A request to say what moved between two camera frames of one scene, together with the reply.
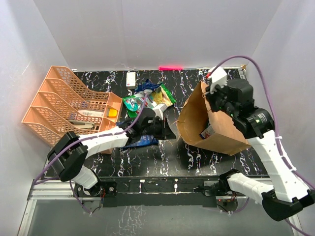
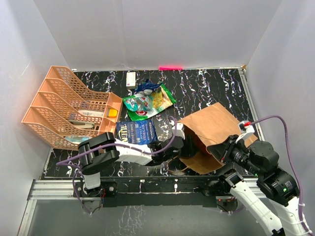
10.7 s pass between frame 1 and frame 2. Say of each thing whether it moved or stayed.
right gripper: moved
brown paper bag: moved
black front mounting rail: stayed
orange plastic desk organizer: stayed
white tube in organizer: stayed
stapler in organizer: stayed
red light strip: stayed
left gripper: moved
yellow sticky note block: stayed
